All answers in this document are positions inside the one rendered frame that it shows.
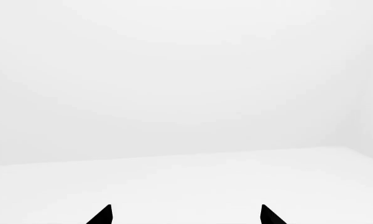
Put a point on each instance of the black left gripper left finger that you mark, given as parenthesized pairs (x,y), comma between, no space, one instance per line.
(103,216)

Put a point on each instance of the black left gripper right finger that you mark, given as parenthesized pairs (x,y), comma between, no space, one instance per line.
(269,217)

